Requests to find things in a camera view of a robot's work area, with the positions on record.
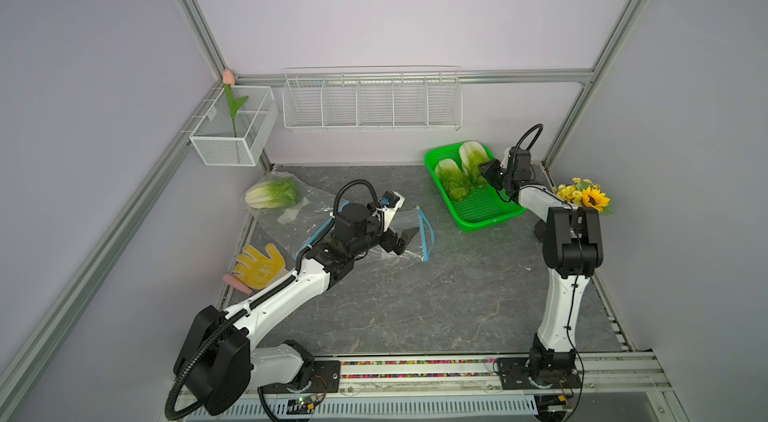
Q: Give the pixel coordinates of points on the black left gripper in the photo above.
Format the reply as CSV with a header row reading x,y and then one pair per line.
x,y
388,243

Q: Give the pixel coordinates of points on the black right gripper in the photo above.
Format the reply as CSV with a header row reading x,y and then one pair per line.
x,y
489,168

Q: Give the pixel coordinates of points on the clear zip-top bag blue seal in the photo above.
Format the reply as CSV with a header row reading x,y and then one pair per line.
x,y
420,248

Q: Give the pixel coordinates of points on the chinese cabbage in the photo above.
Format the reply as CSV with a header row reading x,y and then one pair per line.
x,y
453,180
273,194
472,155

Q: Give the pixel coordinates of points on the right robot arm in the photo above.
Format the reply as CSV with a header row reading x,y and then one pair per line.
x,y
572,251

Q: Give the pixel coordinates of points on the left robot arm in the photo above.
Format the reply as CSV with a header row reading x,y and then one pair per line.
x,y
222,355

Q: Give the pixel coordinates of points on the green plastic basket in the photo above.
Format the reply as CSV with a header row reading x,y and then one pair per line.
x,y
480,207

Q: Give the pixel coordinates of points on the dark glass vase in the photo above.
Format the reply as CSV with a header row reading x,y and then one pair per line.
x,y
540,230

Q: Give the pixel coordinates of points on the yellow sunflower bouquet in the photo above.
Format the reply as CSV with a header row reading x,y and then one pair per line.
x,y
585,193

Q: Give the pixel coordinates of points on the yellow toy hand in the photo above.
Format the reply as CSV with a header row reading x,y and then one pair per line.
x,y
258,268

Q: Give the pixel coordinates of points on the artificial pink tulip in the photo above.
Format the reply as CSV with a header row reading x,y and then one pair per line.
x,y
234,104

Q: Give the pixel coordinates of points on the white wire wall shelf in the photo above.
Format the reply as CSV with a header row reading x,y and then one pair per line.
x,y
357,98

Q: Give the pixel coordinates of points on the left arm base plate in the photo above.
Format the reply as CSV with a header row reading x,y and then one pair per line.
x,y
321,376

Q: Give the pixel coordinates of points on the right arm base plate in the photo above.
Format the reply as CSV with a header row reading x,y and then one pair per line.
x,y
518,373

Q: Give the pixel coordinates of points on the white mesh wall basket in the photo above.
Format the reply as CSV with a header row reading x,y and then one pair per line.
x,y
212,136

